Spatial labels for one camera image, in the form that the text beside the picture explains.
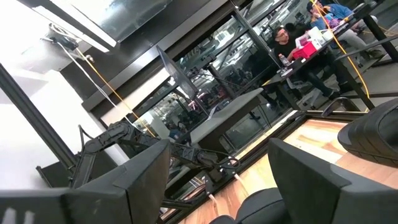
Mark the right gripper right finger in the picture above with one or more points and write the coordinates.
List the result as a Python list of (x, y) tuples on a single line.
[(326, 196)]

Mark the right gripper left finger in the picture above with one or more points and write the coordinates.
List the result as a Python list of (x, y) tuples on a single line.
[(124, 193)]

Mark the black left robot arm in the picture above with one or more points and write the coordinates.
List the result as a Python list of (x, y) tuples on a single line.
[(124, 133)]

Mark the flat computer monitor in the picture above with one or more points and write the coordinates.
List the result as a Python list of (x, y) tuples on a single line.
[(178, 74)]

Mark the grey desk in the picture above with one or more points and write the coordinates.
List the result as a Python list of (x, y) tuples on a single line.
[(227, 109)]

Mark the long black table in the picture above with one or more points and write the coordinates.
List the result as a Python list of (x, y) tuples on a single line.
[(303, 62)]

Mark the clear water bottle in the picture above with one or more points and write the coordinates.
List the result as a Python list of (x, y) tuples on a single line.
[(283, 60)]

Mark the red box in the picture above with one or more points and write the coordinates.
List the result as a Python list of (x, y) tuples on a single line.
[(306, 50)]

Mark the seated person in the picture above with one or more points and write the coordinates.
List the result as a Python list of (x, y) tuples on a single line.
[(335, 11), (284, 46)]

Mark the white box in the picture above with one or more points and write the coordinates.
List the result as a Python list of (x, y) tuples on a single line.
[(315, 34)]

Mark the black ceiling mounted device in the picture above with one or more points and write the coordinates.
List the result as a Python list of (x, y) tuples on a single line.
[(63, 40)]

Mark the black aluminium rig frame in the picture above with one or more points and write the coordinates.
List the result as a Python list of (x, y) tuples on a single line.
[(37, 120)]

